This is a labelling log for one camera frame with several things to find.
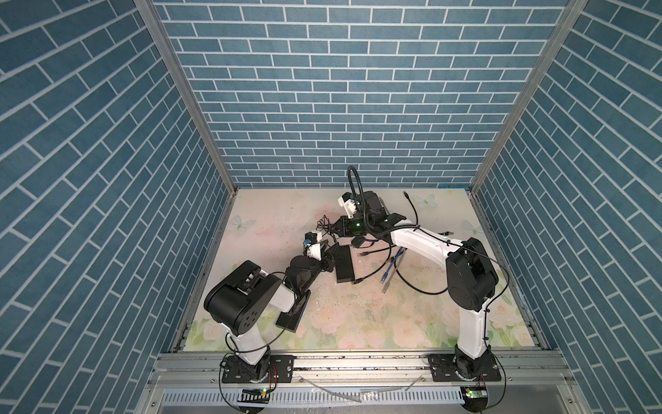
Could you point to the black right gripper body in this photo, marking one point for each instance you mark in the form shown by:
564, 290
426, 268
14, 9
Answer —
354, 227

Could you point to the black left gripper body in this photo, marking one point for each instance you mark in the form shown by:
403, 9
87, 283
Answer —
324, 265

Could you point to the black network switch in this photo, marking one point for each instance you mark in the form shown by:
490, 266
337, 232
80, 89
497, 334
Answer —
343, 265
291, 320

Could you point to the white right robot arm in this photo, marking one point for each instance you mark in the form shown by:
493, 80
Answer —
471, 276

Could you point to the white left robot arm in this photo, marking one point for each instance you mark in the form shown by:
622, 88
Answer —
238, 301

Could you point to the black power adapter right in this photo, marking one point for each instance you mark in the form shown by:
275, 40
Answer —
358, 241

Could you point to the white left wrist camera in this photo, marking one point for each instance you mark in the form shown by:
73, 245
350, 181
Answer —
312, 245

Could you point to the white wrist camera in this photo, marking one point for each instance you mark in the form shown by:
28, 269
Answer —
312, 245
348, 202

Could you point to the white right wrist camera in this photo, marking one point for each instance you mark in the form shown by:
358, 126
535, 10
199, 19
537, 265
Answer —
348, 202

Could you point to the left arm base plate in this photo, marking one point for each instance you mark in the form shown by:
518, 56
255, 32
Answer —
237, 371

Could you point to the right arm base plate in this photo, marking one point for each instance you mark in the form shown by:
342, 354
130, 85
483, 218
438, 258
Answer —
457, 367

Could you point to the aluminium front rail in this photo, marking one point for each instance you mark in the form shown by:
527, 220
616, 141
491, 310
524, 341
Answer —
513, 367

